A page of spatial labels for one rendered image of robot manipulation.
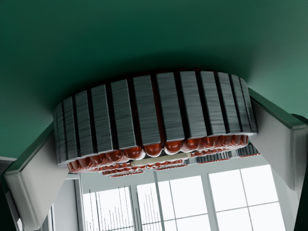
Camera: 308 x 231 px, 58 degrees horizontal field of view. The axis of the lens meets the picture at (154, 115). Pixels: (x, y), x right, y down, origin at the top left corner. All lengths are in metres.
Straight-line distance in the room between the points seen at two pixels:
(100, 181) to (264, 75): 6.54
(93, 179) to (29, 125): 6.49
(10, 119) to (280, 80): 0.17
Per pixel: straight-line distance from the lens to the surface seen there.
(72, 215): 0.70
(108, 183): 6.65
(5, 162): 0.41
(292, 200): 1.05
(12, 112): 0.17
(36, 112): 0.17
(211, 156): 0.81
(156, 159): 0.19
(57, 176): 0.16
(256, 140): 0.17
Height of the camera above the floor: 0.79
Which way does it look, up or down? 12 degrees down
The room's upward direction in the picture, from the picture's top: 171 degrees clockwise
